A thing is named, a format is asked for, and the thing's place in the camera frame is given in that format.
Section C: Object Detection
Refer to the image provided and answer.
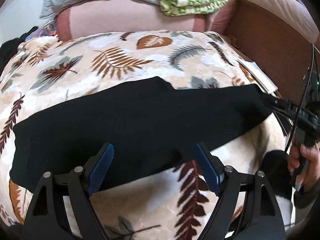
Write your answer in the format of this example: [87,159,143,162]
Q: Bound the black pants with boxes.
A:
[10,77,271,192]

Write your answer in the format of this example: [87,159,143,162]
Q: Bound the right hand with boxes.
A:
[287,134,320,193]

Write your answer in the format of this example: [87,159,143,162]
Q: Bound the brown wooden headboard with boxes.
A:
[225,0,312,103]

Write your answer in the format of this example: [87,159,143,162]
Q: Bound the leaf-patterned beige blanket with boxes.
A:
[0,29,297,240]

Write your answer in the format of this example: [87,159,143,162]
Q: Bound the black clothes pile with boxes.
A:
[0,26,38,70]

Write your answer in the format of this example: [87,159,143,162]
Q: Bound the colourful fabric item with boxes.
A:
[38,21,57,37]

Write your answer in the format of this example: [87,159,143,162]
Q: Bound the pink pillow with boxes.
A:
[55,0,237,41]

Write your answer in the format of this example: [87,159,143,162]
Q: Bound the black cable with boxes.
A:
[284,42,315,153]

